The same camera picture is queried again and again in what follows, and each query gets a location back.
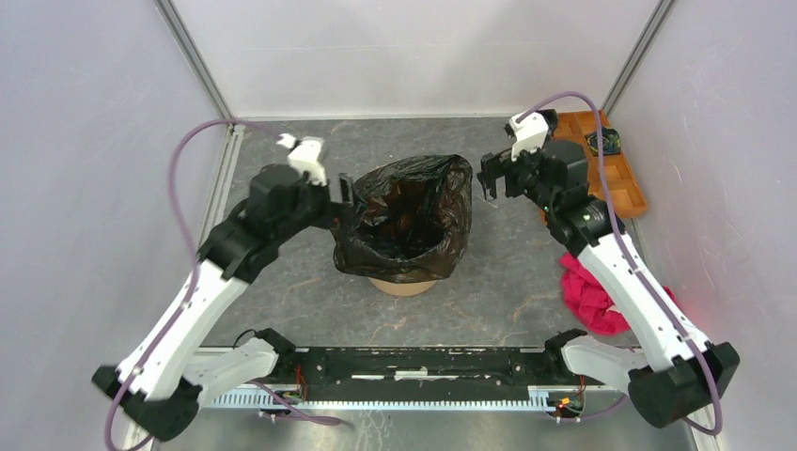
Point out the orange plastic trash bin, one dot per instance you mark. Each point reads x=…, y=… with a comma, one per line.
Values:
x=402, y=289

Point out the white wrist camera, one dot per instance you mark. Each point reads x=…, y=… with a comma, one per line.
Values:
x=305, y=156
x=529, y=130

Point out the aluminium corner post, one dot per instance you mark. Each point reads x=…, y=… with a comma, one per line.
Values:
x=191, y=52
x=649, y=33

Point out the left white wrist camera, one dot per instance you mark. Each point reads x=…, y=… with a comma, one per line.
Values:
x=305, y=156

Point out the pink red cloth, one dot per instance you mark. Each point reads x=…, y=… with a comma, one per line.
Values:
x=588, y=301

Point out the orange compartment tray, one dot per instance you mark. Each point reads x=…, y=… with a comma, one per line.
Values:
x=628, y=199

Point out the left aluminium corner post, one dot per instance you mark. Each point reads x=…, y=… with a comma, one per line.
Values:
x=191, y=52

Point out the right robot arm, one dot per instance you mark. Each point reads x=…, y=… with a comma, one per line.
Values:
x=678, y=371

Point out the right aluminium corner post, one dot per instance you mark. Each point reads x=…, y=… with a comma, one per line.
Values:
x=649, y=33

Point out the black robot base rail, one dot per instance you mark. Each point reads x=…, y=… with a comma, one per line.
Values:
x=407, y=374

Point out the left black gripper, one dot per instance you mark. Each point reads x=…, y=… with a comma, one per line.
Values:
x=337, y=214

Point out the black plastic trash bag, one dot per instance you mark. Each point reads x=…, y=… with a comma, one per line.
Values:
x=411, y=220

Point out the black bag roll top-left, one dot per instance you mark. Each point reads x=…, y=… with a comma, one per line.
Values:
x=551, y=117

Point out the dark bag roll blue-green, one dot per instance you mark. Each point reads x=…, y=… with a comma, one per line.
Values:
x=611, y=142

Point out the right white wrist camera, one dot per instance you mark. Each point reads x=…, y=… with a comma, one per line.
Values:
x=529, y=130

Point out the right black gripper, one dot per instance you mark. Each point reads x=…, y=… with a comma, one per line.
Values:
x=494, y=165

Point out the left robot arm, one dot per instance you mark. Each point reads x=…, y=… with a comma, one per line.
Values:
x=157, y=386

